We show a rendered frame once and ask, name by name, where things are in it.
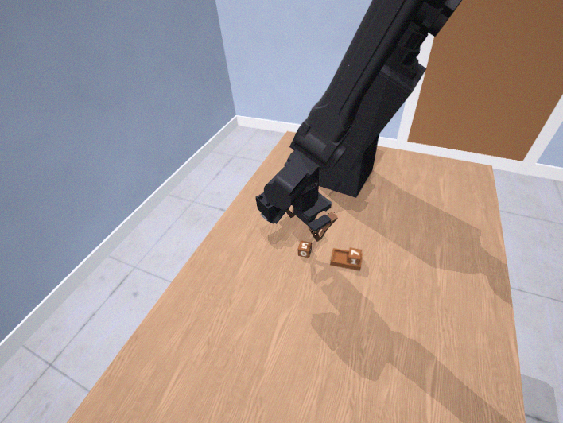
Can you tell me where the brown wooden number cube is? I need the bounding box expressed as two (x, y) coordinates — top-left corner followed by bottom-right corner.
(348, 248), (362, 265)
(298, 241), (312, 258)

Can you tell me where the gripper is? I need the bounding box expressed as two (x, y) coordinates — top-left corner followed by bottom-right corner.
(286, 180), (338, 242)

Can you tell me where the brown wooden tray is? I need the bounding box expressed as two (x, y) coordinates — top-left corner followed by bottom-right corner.
(330, 248), (363, 271)

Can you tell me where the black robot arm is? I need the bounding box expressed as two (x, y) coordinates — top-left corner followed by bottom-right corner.
(255, 0), (462, 224)

